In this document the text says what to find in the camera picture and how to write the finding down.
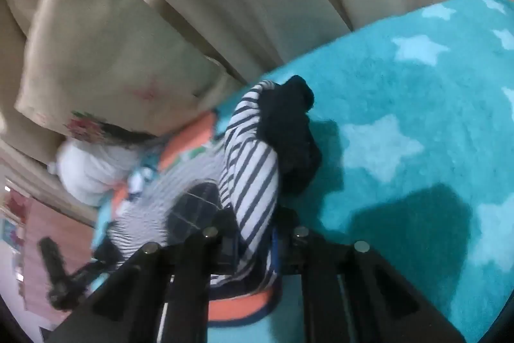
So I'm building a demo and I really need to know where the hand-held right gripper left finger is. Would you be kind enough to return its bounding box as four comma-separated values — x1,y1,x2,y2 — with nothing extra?
49,212,242,343

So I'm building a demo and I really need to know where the striped black white sock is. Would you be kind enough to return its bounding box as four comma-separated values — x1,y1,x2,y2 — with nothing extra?
209,80,284,293

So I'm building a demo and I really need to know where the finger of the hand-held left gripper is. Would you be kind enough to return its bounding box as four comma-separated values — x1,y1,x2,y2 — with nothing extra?
37,236,68,301
64,258,119,293

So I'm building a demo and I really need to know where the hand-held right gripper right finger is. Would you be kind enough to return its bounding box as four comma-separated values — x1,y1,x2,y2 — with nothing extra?
271,210,466,343

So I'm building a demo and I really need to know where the white pillow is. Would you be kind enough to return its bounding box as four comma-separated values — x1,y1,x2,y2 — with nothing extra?
50,134,161,207

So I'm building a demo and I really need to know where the fine striped garment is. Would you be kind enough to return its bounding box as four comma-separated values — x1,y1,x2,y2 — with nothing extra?
92,156,226,259

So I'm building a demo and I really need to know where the teal printed star blanket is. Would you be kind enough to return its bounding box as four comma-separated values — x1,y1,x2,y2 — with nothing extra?
90,0,514,343

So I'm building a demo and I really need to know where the beige floral cushion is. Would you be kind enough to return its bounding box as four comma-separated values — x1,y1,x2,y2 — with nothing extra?
14,0,231,139

